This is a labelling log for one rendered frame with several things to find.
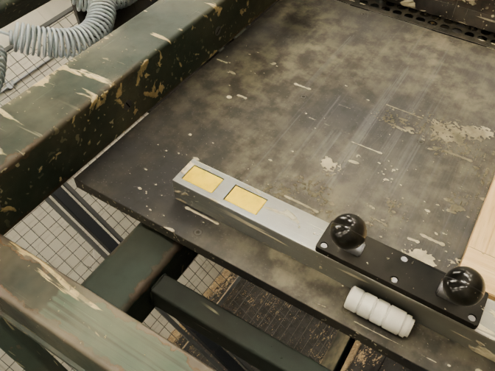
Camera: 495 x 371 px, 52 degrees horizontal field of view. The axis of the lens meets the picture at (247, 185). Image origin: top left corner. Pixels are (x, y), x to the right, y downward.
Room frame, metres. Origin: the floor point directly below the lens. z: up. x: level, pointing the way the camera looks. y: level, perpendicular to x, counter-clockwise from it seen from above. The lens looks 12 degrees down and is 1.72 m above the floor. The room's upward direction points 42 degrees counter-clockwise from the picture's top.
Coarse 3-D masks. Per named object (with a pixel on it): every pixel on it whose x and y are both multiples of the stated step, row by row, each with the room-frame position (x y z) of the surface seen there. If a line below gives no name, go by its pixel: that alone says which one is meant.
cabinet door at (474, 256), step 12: (492, 180) 0.69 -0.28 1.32; (492, 192) 0.66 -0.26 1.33; (492, 204) 0.64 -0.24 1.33; (480, 216) 0.63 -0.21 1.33; (492, 216) 0.62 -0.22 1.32; (480, 228) 0.61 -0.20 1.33; (492, 228) 0.61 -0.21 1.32; (468, 240) 0.62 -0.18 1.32; (480, 240) 0.60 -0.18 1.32; (492, 240) 0.59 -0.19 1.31; (468, 252) 0.58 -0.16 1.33; (480, 252) 0.58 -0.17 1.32; (492, 252) 0.58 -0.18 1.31; (468, 264) 0.57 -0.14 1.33; (480, 264) 0.57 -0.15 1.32; (492, 264) 0.57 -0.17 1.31; (492, 276) 0.55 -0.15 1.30; (492, 288) 0.54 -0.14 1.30
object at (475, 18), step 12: (396, 0) 1.09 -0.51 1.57; (408, 0) 1.07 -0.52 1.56; (420, 0) 1.06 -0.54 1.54; (432, 0) 1.04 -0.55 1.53; (444, 0) 1.02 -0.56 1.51; (456, 0) 1.01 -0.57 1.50; (468, 0) 0.99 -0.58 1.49; (480, 0) 0.98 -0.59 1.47; (492, 0) 0.96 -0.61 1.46; (432, 12) 1.05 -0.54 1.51; (444, 12) 1.03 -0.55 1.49; (456, 12) 1.02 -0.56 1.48; (468, 12) 1.00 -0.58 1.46; (480, 12) 0.99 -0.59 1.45; (492, 12) 0.97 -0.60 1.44; (468, 24) 1.01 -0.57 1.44; (480, 24) 1.00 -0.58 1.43; (492, 24) 0.98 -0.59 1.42
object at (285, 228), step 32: (192, 160) 0.72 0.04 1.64; (192, 192) 0.68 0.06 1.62; (224, 192) 0.67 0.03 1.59; (256, 192) 0.67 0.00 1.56; (256, 224) 0.63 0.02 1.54; (288, 224) 0.62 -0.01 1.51; (320, 224) 0.62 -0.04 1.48; (320, 256) 0.58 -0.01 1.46; (384, 288) 0.54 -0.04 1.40; (416, 320) 0.54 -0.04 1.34; (448, 320) 0.50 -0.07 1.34; (480, 320) 0.49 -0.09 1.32; (480, 352) 0.50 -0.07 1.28
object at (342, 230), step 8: (344, 216) 0.48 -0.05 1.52; (352, 216) 0.48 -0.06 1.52; (336, 224) 0.48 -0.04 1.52; (344, 224) 0.47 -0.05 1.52; (352, 224) 0.47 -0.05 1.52; (360, 224) 0.47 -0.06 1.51; (336, 232) 0.48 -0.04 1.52; (344, 232) 0.47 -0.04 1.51; (352, 232) 0.47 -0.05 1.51; (360, 232) 0.47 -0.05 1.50; (336, 240) 0.48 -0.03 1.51; (344, 240) 0.47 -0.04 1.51; (352, 240) 0.47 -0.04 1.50; (360, 240) 0.47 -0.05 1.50; (344, 248) 0.48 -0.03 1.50; (352, 248) 0.48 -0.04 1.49; (360, 248) 0.56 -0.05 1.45
